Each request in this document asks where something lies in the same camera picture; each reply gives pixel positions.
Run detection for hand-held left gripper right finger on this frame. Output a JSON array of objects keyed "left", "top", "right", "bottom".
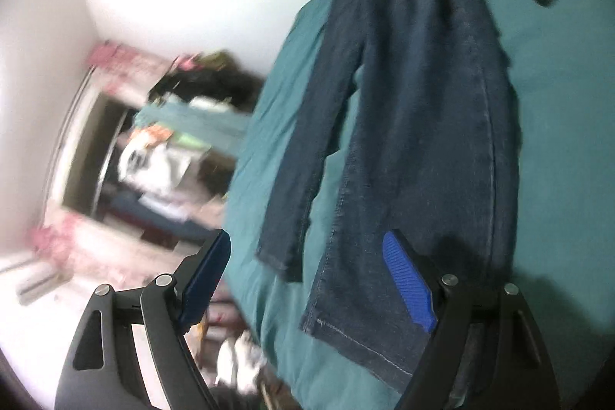
[{"left": 382, "top": 229, "right": 563, "bottom": 410}]

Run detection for pink floral wardrobe frame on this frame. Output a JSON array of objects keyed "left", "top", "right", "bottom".
[{"left": 26, "top": 39, "right": 193, "bottom": 295}]

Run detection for teal bed sheet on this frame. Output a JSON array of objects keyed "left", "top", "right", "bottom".
[{"left": 223, "top": 0, "right": 615, "bottom": 410}]

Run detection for open wardrobe with clothes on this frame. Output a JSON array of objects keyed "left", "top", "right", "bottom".
[{"left": 58, "top": 93, "right": 253, "bottom": 250}]

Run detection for white shoes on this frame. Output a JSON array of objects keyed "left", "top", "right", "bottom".
[{"left": 214, "top": 329, "right": 270, "bottom": 394}]

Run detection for dark clothes pile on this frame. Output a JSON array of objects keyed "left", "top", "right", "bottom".
[{"left": 148, "top": 50, "right": 267, "bottom": 115}]

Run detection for dark blue jeans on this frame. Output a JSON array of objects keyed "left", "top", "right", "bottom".
[{"left": 254, "top": 0, "right": 525, "bottom": 394}]

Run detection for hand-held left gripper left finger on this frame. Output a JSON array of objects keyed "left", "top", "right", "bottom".
[{"left": 54, "top": 229, "right": 232, "bottom": 410}]

